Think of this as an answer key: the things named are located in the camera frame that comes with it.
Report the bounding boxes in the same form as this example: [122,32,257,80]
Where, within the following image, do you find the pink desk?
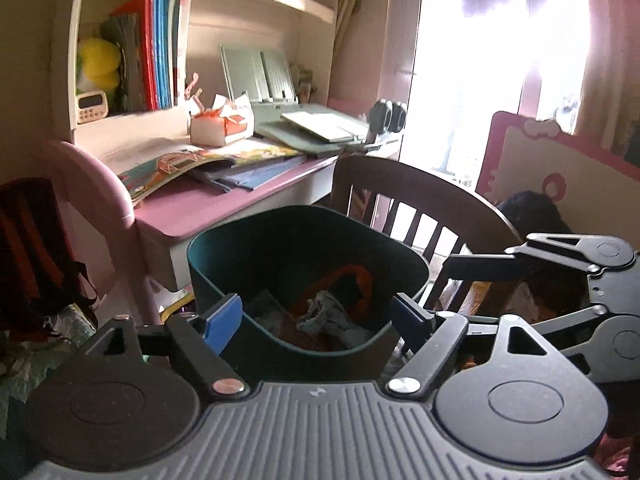
[45,135,401,356]

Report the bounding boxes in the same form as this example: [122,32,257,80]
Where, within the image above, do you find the black cloth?
[497,190,573,241]

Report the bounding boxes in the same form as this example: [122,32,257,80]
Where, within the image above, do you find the grey book stand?
[220,44,301,106]

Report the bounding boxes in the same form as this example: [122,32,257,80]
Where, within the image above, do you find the dark green bin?
[186,204,432,381]

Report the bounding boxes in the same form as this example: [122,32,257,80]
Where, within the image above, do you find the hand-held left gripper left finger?
[87,294,251,401]

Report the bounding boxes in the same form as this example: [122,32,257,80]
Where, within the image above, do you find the blue book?
[162,0,174,109]
[152,0,166,110]

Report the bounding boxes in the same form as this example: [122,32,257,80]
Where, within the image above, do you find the pink framed whiteboard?
[475,110,640,261]

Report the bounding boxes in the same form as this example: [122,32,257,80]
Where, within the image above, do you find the orange white carton box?
[189,92,255,147]

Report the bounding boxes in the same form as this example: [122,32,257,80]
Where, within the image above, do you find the white notebook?
[281,110,368,143]

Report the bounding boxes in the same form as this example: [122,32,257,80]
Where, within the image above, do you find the teal white zigzag quilt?
[0,305,106,401]

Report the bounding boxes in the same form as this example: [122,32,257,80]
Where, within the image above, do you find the small decorative cards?
[292,62,316,103]

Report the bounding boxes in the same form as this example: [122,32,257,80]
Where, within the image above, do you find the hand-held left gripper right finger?
[385,294,576,403]

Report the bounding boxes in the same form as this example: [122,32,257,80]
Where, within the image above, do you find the grey magazines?
[102,12,148,113]

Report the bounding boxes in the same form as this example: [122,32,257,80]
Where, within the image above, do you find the blue folder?
[190,155,308,193]

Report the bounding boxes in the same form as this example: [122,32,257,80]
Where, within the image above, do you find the row of books on shelf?
[112,0,158,111]

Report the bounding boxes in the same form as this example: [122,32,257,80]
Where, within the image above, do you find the yellow plush toy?
[76,37,123,96]

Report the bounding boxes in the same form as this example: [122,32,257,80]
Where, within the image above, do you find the brown wooden chair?
[330,155,526,311]

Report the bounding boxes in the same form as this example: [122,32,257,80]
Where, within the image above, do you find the orange black backpack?
[0,177,98,343]

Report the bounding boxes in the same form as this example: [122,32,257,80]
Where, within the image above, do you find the colourful picture book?
[117,142,306,206]

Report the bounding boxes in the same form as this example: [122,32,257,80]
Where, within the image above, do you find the tall leaning boards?
[332,0,371,56]

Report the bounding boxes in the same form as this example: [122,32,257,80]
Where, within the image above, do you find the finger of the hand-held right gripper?
[442,232,601,281]
[527,302,608,375]

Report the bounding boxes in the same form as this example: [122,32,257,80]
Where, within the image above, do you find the white timer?
[75,90,108,125]

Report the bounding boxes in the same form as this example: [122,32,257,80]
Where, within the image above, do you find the pink curtain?
[575,0,640,151]

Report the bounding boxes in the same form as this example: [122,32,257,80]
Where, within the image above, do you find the orange mesh net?
[292,264,376,321]

